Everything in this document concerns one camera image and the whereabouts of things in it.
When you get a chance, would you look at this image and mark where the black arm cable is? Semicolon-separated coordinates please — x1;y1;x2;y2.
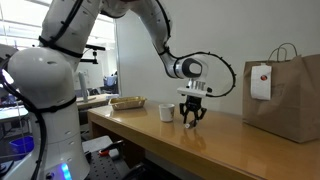
151;0;237;99

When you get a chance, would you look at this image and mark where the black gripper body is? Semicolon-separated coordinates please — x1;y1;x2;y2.
183;95;204;113

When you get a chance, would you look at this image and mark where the blue plastic bin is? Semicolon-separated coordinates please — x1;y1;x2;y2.
8;134;35;161

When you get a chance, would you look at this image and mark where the white mug with logo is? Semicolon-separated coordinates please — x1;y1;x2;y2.
158;103;176;123

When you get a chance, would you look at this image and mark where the orange handled black clamp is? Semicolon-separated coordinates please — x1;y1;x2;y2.
98;139;126;158

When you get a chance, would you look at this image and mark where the black camera on stand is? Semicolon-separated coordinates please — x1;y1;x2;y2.
79;43;107;65

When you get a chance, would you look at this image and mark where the gold foil tray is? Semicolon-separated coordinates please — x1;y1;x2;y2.
108;96;148;111

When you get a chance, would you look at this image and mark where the wooden background desk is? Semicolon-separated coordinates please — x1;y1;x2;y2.
75;93;120;112

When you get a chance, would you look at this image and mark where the white cylindrical post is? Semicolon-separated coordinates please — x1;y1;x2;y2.
77;71;98;104

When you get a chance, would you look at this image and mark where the white paper tag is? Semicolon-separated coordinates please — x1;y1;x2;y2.
250;62;273;102

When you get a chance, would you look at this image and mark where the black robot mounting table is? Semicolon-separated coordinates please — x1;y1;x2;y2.
81;134;174;180

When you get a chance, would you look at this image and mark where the brown paper bag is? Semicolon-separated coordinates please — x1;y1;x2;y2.
242;42;320;144

